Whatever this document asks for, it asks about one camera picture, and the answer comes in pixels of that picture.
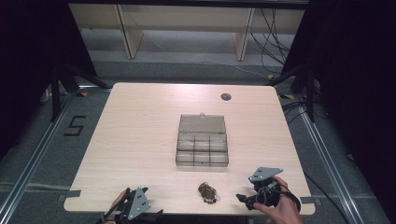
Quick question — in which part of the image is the black floor cable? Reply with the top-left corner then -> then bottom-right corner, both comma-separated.
303,172 -> 351,224

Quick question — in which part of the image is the aluminium floor rail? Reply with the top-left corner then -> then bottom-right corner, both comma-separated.
294,98 -> 364,224
0,92 -> 78,220

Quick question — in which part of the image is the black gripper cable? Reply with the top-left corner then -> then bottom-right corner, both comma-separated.
278,182 -> 303,214

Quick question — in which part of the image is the brown chain necklace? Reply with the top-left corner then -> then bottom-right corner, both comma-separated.
197,181 -> 221,205

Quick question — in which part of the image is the clear plastic compartment box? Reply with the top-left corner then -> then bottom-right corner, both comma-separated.
175,112 -> 230,168

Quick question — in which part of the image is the black curtain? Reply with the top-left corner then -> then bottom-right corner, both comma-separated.
0,0 -> 98,162
281,0 -> 396,224

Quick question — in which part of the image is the bundle of black cables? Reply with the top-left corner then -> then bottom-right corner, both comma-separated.
249,8 -> 293,76

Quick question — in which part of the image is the person's right hand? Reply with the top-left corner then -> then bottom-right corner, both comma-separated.
252,175 -> 304,224

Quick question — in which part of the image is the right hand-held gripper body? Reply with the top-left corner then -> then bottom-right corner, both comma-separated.
247,166 -> 284,210

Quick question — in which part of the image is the black metal stand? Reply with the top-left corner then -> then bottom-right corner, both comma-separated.
264,63 -> 317,123
49,61 -> 112,123

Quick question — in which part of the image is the person's left hand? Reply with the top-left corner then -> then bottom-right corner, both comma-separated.
105,189 -> 129,224

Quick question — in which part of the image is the beige wooden desk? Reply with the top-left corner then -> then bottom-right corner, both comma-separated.
68,3 -> 306,63

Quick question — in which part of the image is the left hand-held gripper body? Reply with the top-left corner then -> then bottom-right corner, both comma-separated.
113,186 -> 152,224

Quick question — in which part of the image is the thin white floor cable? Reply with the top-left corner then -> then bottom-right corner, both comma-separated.
181,58 -> 273,79

